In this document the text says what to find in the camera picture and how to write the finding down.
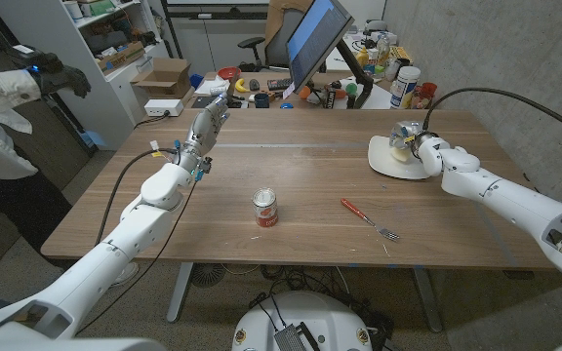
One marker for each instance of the yellow banana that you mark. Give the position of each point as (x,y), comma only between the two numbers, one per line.
(240,88)

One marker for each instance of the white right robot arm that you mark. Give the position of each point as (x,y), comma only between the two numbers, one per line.
(515,205)

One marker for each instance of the dark blue mug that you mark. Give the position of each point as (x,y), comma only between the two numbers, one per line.
(261,100)

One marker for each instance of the white power box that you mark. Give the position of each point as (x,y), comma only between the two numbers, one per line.
(163,107)

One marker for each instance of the white robot torso base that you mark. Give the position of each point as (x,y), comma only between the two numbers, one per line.
(310,312)

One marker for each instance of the person's black gloved hand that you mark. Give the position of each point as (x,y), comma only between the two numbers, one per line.
(61,75)

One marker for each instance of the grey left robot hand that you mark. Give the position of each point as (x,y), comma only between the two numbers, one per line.
(205,131)

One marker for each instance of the green ball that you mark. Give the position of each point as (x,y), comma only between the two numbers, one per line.
(351,89)

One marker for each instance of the open cardboard box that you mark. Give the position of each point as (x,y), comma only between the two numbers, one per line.
(166,78)

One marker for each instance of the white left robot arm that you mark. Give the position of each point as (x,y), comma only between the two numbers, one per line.
(100,263)

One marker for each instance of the white shelf unit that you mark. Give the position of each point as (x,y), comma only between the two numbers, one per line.
(95,97)

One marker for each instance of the wooden back desk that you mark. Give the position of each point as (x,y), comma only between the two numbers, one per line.
(261,78)

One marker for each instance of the orange ball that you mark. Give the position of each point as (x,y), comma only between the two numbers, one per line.
(305,92)

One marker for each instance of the yellow sponge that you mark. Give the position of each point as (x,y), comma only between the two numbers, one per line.
(400,156)

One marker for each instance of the white wipes canister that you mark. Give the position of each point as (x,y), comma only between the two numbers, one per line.
(404,88)

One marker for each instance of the black computer monitor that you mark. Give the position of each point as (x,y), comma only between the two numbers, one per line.
(315,41)

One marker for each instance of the red and silver soda can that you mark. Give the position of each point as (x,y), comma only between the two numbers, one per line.
(265,209)

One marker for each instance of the black nitro can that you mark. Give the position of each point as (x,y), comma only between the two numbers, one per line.
(331,98)

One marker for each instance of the blue tape roll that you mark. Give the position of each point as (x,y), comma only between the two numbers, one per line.
(287,105)

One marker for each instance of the grey table leg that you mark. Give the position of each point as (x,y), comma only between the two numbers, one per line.
(427,297)
(179,292)

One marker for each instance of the red bowl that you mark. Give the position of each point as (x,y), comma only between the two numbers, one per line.
(228,73)

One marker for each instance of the yellow mustard bottle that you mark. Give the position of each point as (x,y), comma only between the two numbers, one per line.
(362,57)

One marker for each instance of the black laptop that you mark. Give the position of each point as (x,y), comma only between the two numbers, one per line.
(203,102)

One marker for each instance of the black keyboard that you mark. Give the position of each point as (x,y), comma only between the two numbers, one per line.
(278,84)

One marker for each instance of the white plate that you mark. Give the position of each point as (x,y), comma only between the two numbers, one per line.
(383,161)

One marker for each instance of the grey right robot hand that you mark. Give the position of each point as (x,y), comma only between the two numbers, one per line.
(405,134)

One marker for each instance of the flat cardboard box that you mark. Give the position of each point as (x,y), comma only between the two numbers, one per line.
(121,57)

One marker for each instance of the grey office chair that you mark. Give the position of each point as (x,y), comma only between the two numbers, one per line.
(278,44)

